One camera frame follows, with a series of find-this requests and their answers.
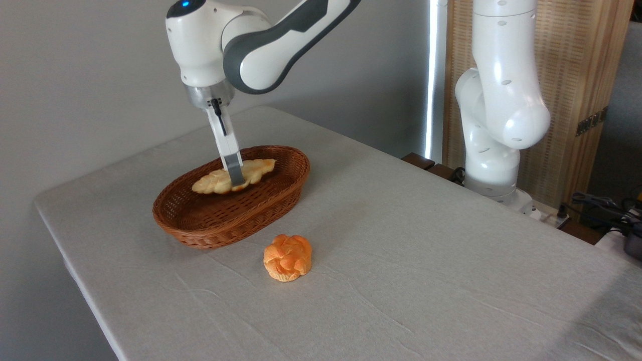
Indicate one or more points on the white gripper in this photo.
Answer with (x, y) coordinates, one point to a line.
(225, 135)

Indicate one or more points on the pale braided bread loaf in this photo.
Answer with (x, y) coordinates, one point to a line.
(210, 183)

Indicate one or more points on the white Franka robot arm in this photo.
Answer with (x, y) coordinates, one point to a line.
(281, 45)

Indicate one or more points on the round orange bread roll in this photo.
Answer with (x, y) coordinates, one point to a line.
(288, 258)

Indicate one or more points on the brown wicker basket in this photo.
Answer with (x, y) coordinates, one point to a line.
(220, 220)

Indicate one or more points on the dark wooden block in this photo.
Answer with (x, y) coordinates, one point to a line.
(444, 172)
(418, 160)

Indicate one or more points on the grey tablecloth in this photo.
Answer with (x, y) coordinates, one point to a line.
(401, 281)

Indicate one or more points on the white power strip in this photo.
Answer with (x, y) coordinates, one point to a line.
(549, 215)

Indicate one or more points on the brass screen hinge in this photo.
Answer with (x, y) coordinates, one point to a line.
(592, 121)

